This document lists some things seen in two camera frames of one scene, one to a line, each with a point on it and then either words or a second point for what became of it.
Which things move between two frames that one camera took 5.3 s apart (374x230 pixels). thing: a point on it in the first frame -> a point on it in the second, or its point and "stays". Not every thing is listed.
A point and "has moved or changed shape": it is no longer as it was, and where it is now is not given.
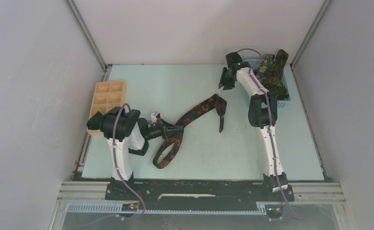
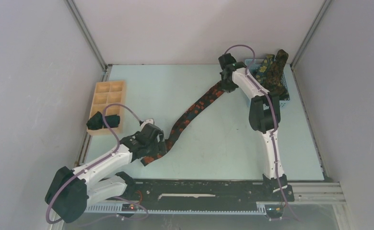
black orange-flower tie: (215, 101) has moved or changed shape
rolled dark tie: (95, 122) stays
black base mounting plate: (196, 192) stays
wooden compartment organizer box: (106, 95) stays
